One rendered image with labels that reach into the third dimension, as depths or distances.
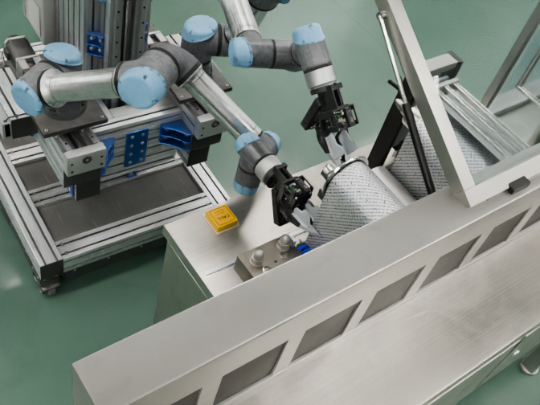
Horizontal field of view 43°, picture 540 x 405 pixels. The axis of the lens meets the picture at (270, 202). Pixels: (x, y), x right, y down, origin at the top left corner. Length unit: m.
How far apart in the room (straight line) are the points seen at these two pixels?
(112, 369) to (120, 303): 2.00
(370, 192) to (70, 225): 1.51
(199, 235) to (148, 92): 0.43
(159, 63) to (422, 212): 0.99
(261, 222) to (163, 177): 1.07
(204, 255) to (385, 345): 0.82
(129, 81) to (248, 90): 2.05
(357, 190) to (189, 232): 0.55
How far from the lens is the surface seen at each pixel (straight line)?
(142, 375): 0.89
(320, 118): 1.74
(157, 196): 2.97
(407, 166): 1.84
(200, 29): 2.45
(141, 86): 1.89
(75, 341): 2.81
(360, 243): 1.08
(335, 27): 4.60
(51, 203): 2.92
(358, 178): 1.68
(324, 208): 1.76
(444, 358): 1.29
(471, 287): 1.41
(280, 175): 1.84
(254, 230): 2.03
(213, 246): 1.97
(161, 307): 2.26
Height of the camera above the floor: 2.45
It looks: 47 degrees down
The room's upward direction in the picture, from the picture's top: 18 degrees clockwise
